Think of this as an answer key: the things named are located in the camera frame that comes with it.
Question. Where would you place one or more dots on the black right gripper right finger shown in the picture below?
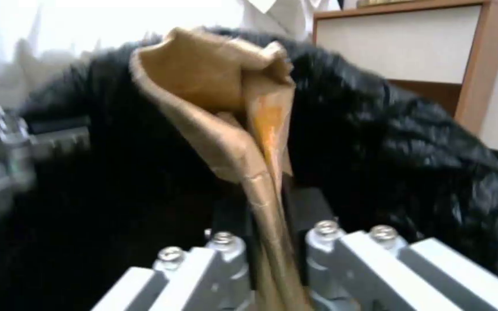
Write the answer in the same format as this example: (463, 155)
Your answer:
(361, 269)

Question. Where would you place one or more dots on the white curtain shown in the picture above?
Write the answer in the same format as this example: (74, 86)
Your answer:
(59, 29)

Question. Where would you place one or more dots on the brown paper bag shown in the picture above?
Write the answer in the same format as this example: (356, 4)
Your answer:
(214, 97)

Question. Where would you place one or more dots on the wooden cabinet with white panel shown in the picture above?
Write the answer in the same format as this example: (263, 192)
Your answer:
(469, 55)

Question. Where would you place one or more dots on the black plastic trash bag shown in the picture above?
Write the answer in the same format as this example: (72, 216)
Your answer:
(383, 136)

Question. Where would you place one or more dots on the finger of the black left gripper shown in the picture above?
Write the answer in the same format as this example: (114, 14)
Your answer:
(11, 162)

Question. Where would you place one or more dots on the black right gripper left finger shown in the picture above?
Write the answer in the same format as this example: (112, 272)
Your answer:
(197, 278)

